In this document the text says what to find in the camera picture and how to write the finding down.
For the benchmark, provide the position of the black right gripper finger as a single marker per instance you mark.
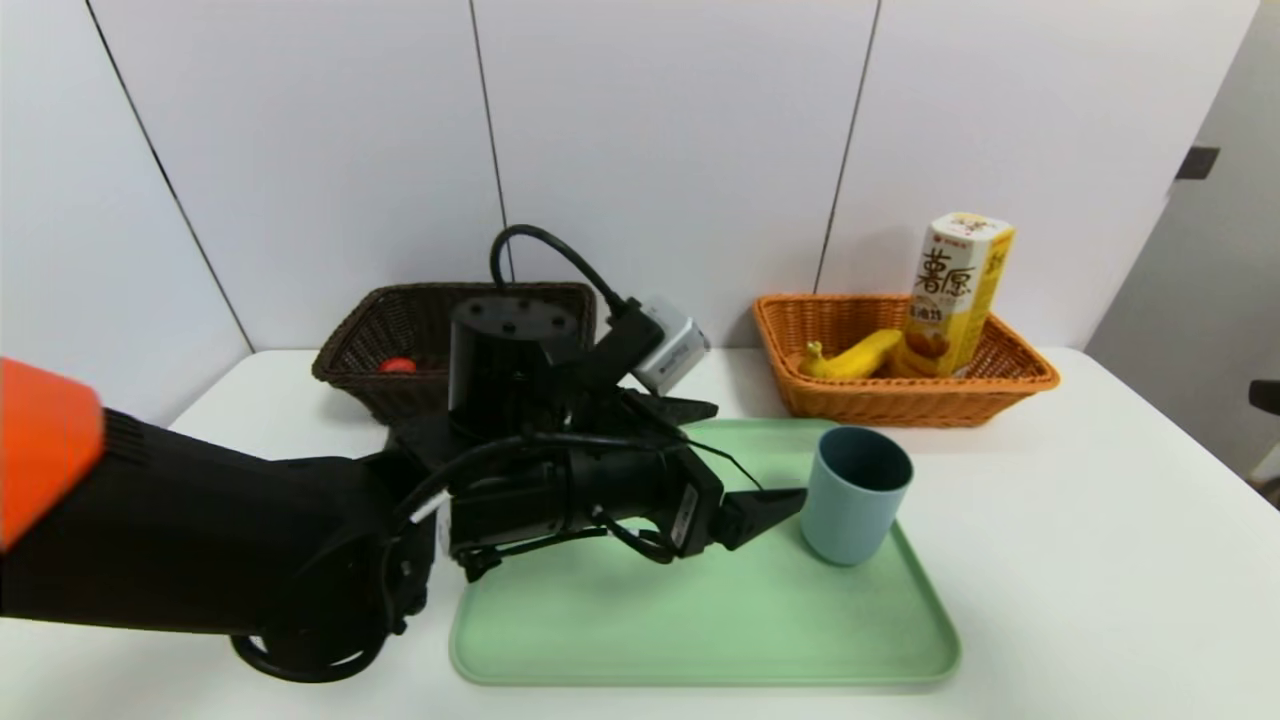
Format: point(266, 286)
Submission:
point(1266, 396)

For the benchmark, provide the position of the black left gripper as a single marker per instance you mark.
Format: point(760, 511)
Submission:
point(697, 516)

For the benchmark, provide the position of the grey blue plastic cup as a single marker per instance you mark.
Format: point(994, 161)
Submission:
point(848, 520)

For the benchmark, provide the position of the yellow banana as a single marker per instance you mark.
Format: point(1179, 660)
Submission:
point(860, 358)

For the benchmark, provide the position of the yellow white snack carton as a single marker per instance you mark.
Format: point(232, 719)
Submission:
point(950, 300)

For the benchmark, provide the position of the red rubber duck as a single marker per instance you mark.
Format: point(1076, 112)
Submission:
point(397, 366)

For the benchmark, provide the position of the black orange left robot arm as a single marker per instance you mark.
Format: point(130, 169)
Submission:
point(200, 530)

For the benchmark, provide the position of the orange wicker basket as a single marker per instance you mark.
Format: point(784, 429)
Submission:
point(850, 400)

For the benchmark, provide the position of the dark brown wicker basket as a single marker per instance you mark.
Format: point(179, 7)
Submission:
point(400, 320)

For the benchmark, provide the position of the light green plastic tray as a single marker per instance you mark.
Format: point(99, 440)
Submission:
point(800, 620)

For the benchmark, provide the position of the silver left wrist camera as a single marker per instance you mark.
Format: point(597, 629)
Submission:
point(675, 350)

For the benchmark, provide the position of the small black wall fixture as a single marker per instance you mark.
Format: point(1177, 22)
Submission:
point(1197, 163)

